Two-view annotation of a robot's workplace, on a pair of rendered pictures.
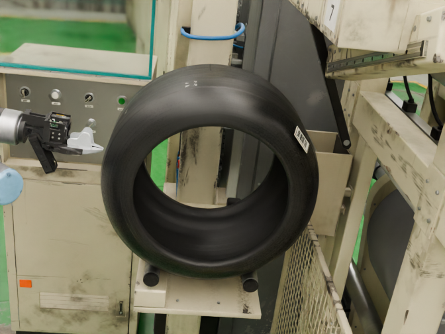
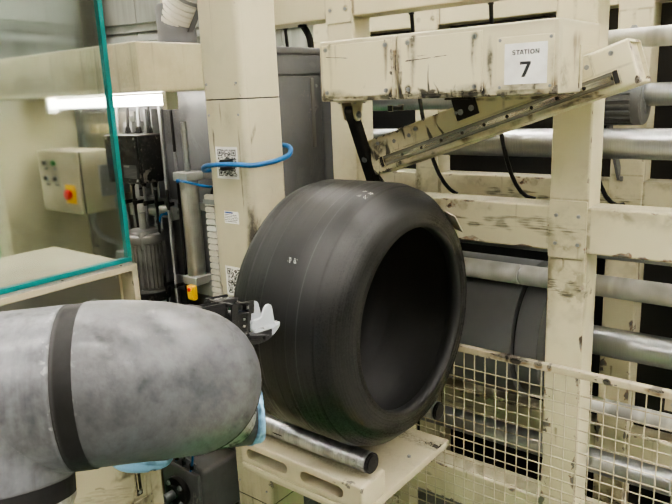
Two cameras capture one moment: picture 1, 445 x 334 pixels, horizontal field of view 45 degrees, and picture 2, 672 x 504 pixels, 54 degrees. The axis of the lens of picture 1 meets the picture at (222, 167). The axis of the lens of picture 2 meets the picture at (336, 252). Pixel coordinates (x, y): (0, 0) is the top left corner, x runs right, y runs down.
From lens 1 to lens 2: 1.17 m
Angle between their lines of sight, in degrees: 44
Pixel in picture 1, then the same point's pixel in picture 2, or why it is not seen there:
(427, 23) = (607, 57)
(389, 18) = (574, 62)
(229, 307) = (422, 453)
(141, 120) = (348, 251)
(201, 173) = not seen: hidden behind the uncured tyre
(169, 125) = (379, 244)
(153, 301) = (376, 491)
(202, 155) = not seen: hidden behind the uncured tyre
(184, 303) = (388, 477)
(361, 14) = (565, 61)
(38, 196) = not seen: outside the picture
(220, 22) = (270, 142)
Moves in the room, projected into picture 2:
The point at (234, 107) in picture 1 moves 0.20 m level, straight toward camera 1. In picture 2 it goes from (417, 202) to (501, 211)
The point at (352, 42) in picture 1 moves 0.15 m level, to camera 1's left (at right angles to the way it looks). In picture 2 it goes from (563, 86) to (526, 88)
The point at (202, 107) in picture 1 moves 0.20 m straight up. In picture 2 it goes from (398, 211) to (396, 109)
